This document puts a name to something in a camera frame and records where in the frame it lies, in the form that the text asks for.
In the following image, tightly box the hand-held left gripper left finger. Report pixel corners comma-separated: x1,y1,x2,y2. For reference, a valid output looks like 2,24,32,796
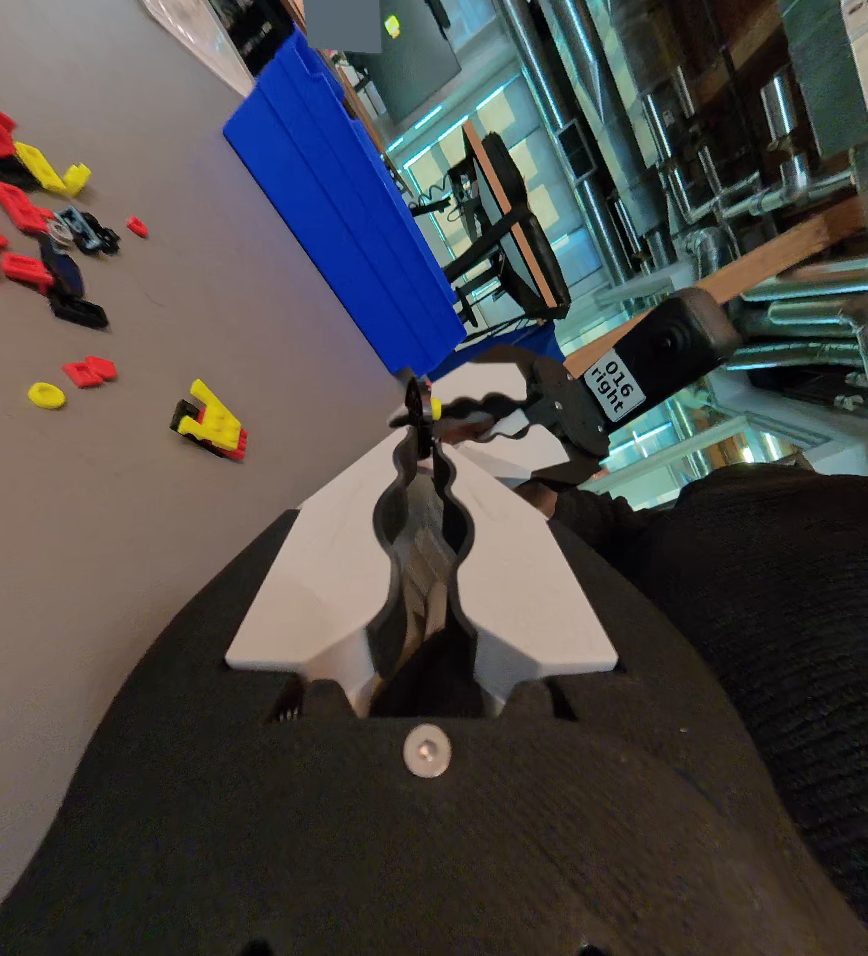
225,427,414,716

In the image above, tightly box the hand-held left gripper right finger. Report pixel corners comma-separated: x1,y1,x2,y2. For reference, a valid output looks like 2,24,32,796
434,447,620,718

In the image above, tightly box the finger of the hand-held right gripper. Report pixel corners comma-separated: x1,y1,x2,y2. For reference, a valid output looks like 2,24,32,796
441,414,575,482
430,362,533,423

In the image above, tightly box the yellow black lego assembly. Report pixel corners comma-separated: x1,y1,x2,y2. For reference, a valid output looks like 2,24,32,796
389,377,444,460

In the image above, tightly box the yellow black lego wedge part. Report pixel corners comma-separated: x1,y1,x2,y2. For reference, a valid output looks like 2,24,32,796
169,378,249,462

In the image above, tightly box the person's right forearm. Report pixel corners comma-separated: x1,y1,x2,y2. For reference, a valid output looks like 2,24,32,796
552,478,689,569

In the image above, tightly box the pile of loose lego pieces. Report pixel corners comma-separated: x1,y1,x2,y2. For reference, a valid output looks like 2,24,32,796
0,67,123,331

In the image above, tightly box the person's right hand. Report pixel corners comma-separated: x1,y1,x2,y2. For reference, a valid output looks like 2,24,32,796
512,481,559,521

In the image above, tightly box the blue object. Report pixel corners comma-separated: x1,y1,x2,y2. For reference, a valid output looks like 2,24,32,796
426,327,568,383

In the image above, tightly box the wooden desk with black legs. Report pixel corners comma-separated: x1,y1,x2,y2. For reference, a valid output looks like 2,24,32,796
441,123,574,330

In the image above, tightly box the blue plastic bin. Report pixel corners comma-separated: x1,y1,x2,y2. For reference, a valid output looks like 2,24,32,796
222,26,468,378

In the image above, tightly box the wooden desk edge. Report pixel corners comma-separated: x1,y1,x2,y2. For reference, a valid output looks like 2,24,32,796
564,198,868,378

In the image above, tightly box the black knit sweater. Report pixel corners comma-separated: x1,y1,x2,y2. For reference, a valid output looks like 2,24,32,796
553,462,868,956

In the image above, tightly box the dark monitor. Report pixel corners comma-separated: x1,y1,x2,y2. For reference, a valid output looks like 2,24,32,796
363,0,463,125

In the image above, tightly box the glossy printed sheet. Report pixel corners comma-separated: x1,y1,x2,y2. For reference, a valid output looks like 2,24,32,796
138,0,257,98

